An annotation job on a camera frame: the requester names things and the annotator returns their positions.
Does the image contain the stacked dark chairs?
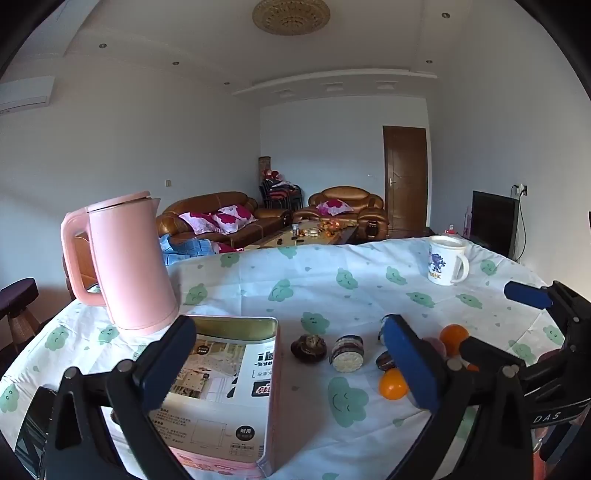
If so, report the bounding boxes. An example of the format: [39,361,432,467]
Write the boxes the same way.
[261,179,304,211]

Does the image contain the group of snacks and bottles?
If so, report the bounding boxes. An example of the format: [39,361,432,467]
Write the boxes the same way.
[277,220,356,244]

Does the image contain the wooden coffee table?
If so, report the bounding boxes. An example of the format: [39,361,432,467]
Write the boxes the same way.
[245,220,359,250]

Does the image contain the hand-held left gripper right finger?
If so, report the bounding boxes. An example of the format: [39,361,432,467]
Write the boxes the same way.
[381,315,537,480]

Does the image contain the blue plaid cloth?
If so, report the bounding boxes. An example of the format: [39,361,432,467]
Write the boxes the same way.
[159,233,245,267]

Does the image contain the white tablecloth with green clouds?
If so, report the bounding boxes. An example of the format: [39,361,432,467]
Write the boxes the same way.
[0,237,591,480]

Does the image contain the white printed mug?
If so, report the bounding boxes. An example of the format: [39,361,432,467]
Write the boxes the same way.
[425,235,470,287]

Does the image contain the pale pink round fruit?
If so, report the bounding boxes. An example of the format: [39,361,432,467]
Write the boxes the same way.
[422,337,448,361]

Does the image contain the brown leather armchair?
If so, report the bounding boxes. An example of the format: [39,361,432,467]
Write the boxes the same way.
[293,186,390,241]

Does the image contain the brown wooden door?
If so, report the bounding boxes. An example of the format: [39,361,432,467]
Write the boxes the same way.
[382,126,428,232]

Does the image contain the orange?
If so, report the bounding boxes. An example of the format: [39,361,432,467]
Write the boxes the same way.
[379,367,411,400]
[438,324,471,357]

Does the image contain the black flat television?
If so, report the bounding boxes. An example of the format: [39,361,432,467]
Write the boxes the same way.
[471,190,519,259]

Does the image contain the white air conditioner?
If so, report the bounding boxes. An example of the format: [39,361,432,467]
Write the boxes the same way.
[0,76,55,113]

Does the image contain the pink metal tin box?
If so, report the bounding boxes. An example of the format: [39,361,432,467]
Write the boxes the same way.
[111,315,280,480]

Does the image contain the printed paper leaflet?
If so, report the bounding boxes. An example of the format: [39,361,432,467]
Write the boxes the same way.
[150,329,276,464]

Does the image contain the brown leather sofa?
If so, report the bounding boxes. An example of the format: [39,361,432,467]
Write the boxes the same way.
[156,191,294,248]

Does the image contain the dark purple stool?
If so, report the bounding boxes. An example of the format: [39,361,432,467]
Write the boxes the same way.
[0,278,41,356]

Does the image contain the pink electric kettle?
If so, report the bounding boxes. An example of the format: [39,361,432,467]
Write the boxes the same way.
[61,191,180,331]

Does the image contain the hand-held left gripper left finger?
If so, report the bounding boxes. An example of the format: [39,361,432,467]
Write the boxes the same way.
[44,315,198,480]

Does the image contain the striped cake roll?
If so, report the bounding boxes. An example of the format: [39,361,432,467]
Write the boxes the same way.
[329,335,365,373]

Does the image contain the round golden ceiling lamp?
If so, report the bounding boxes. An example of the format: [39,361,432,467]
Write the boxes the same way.
[252,0,331,36]

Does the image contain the floral pink pillow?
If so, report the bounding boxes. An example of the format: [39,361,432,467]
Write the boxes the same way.
[318,199,354,217]
[205,205,257,236]
[179,212,223,235]

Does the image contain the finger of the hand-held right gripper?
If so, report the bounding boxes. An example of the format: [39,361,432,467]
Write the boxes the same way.
[503,280,591,357]
[459,336,561,383]

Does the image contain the black power cable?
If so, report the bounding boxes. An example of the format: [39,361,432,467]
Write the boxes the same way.
[510,185,529,265]

